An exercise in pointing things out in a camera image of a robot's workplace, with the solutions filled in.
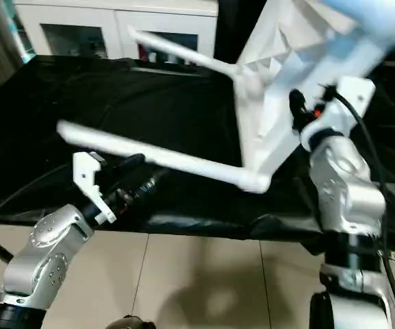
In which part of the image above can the white plastic table leg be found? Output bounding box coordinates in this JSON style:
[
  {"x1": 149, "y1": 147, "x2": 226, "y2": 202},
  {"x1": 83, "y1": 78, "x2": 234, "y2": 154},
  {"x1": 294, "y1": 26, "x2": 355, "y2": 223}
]
[
  {"x1": 316, "y1": 0, "x2": 395, "y2": 87},
  {"x1": 55, "y1": 119, "x2": 275, "y2": 194},
  {"x1": 127, "y1": 25, "x2": 264, "y2": 101}
]

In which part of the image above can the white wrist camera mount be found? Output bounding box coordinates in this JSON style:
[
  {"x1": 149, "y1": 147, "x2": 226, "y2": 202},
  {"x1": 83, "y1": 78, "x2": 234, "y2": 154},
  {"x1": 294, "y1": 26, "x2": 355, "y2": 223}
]
[
  {"x1": 301, "y1": 76, "x2": 377, "y2": 152},
  {"x1": 71, "y1": 151, "x2": 117, "y2": 226}
]

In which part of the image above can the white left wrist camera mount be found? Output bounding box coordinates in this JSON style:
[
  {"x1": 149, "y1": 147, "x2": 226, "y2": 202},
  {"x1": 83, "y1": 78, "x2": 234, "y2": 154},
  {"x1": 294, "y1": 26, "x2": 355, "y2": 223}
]
[{"x1": 71, "y1": 151, "x2": 117, "y2": 226}]

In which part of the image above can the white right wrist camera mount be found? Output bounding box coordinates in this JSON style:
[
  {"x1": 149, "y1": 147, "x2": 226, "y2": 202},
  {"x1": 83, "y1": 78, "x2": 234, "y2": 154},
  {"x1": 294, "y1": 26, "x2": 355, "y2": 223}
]
[{"x1": 301, "y1": 76, "x2": 377, "y2": 152}]

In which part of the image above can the white cabinet with glass doors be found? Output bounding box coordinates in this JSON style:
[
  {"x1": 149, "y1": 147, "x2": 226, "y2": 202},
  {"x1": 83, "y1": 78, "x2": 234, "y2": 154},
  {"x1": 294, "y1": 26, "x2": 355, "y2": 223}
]
[{"x1": 12, "y1": 0, "x2": 219, "y2": 62}]

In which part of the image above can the black mat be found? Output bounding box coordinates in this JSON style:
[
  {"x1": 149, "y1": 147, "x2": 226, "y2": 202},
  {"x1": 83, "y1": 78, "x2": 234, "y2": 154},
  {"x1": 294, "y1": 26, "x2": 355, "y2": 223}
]
[{"x1": 0, "y1": 53, "x2": 395, "y2": 257}]

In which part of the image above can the white plastic table top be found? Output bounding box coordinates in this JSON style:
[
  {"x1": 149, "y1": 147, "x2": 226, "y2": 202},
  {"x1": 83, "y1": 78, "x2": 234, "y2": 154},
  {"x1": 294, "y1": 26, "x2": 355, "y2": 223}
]
[{"x1": 232, "y1": 0, "x2": 387, "y2": 193}]

